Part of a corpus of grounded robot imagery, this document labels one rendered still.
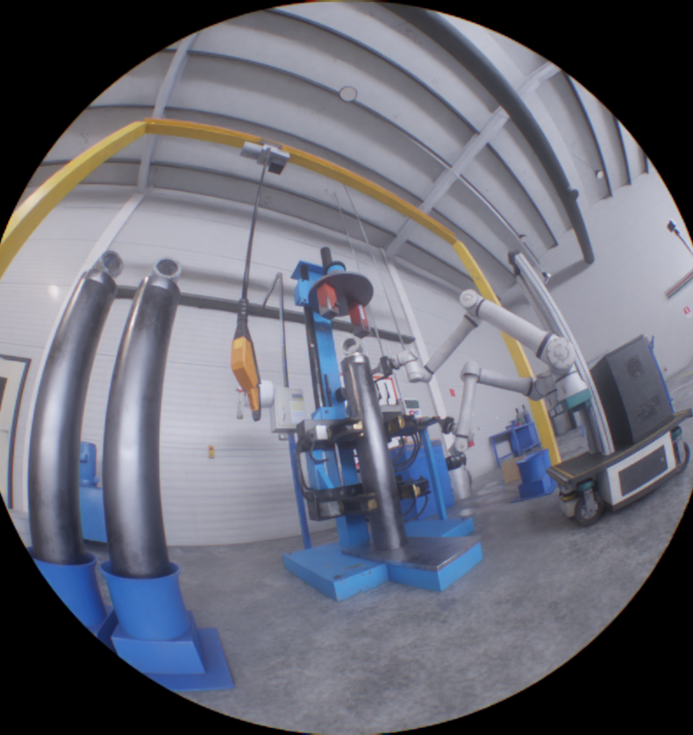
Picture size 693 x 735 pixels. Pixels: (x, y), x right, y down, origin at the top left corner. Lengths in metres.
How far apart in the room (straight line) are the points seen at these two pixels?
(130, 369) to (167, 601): 0.75
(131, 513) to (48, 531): 0.34
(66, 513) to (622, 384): 2.39
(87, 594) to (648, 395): 2.49
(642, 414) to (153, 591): 2.15
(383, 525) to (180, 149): 7.34
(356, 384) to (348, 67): 6.51
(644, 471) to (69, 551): 2.31
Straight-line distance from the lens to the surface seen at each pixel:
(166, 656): 1.01
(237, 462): 3.39
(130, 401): 0.93
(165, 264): 1.39
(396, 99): 7.19
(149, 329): 1.04
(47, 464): 1.02
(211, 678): 1.01
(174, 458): 3.38
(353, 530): 2.06
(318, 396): 2.01
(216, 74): 6.84
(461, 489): 3.93
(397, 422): 1.76
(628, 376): 1.70
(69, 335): 1.13
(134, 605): 0.94
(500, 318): 1.47
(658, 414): 1.78
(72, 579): 1.04
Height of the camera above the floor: 0.64
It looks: 25 degrees up
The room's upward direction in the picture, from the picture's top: 11 degrees counter-clockwise
